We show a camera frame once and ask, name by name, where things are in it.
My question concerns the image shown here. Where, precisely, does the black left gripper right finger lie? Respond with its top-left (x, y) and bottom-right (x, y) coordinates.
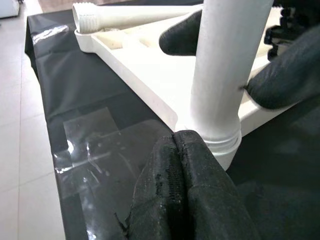
top-left (173, 128), bottom-right (262, 240)

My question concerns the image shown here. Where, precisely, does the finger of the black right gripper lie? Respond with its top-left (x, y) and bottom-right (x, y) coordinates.
top-left (243, 24), bottom-right (320, 110)
top-left (159, 9), bottom-right (203, 57)

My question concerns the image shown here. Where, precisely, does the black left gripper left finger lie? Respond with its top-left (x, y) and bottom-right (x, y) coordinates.
top-left (126, 134), bottom-right (188, 240)

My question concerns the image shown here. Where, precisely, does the white plastic table leg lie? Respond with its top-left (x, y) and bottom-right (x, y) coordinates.
top-left (188, 0), bottom-right (275, 157)
top-left (72, 1), bottom-right (205, 35)

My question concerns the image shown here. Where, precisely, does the white plastic children table top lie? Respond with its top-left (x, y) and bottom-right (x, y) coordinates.
top-left (74, 6), bottom-right (305, 171)

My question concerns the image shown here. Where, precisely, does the clear adhesive tape strip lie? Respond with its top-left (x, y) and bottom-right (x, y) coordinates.
top-left (62, 106), bottom-right (121, 151)
top-left (53, 119), bottom-right (173, 201)

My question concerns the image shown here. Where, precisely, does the black tablecloth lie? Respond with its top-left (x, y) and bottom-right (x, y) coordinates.
top-left (24, 0), bottom-right (320, 240)

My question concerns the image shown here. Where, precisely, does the clear plastic bag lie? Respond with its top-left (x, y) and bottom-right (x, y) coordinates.
top-left (32, 24), bottom-right (70, 45)

